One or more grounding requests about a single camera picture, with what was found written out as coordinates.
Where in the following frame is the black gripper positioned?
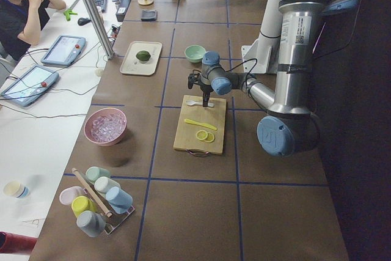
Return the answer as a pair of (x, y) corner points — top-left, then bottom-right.
(188, 70), (213, 108)

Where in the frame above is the white plastic spoon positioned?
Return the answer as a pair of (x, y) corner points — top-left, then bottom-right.
(185, 100), (214, 108)

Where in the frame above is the green bowl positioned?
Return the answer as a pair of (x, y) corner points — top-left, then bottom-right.
(185, 45), (206, 63)

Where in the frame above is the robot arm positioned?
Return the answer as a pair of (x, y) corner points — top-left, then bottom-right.
(188, 0), (359, 156)

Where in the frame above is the pink bowl with ice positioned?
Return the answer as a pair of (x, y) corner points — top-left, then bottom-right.
(84, 108), (127, 146)

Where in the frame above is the yellow plastic knife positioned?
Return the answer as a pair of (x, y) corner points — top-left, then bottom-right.
(184, 119), (217, 131)

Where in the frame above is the bamboo cutting board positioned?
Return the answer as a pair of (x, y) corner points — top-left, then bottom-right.
(174, 95), (227, 155)

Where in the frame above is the upper lemon slice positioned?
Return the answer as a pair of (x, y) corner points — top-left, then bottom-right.
(196, 130), (208, 141)

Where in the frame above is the lemon slice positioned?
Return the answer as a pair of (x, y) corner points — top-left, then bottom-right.
(203, 132), (215, 143)
(196, 130), (208, 141)

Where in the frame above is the lower lemon slice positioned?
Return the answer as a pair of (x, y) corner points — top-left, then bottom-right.
(203, 132), (215, 143)

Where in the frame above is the green avocado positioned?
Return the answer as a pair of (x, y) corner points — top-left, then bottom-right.
(136, 50), (151, 62)

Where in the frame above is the white rabbit tray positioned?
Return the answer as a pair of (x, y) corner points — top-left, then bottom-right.
(120, 41), (163, 76)

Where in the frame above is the grey folded cloth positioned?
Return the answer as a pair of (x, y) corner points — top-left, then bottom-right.
(141, 10), (158, 21)

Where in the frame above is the blue cup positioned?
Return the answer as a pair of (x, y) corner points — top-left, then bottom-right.
(106, 186), (133, 214)

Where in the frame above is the white cup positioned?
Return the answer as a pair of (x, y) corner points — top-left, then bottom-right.
(94, 176), (120, 194)

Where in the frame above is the green cup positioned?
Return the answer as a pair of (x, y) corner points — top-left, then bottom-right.
(85, 166), (111, 184)

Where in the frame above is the black computer mouse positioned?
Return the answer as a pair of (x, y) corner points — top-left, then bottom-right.
(77, 18), (91, 26)

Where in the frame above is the upper teach pendant tablet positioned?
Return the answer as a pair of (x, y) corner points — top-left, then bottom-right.
(41, 35), (86, 67)

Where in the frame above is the teach pendant tablet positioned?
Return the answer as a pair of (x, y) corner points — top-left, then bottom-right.
(41, 35), (86, 67)
(1, 65), (60, 107)

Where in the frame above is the wooden rack rod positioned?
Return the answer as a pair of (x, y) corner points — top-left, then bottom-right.
(71, 168), (113, 218)

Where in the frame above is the yellow cup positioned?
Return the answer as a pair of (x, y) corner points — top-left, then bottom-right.
(71, 196), (97, 217)

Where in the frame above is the green clamp tool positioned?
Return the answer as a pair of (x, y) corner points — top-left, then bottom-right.
(63, 9), (78, 21)

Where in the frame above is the grey cup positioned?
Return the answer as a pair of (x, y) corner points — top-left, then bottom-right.
(76, 210), (106, 237)

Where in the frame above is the pink cup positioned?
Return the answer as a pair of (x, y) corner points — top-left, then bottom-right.
(59, 186), (85, 205)

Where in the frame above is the lower teach pendant tablet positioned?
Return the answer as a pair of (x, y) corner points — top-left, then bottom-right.
(1, 65), (60, 107)

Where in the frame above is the seated person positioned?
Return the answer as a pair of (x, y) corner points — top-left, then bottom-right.
(1, 0), (67, 62)

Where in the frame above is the paper cup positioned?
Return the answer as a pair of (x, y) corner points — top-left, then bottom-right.
(3, 181), (29, 199)

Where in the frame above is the red object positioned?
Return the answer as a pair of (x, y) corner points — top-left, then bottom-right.
(1, 232), (37, 255)

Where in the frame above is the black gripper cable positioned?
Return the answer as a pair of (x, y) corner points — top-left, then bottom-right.
(227, 58), (259, 90)

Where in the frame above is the white wire cup rack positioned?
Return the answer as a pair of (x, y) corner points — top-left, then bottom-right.
(84, 189), (135, 235)

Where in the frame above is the aluminium frame post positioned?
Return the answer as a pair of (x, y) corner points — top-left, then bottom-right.
(83, 0), (115, 60)

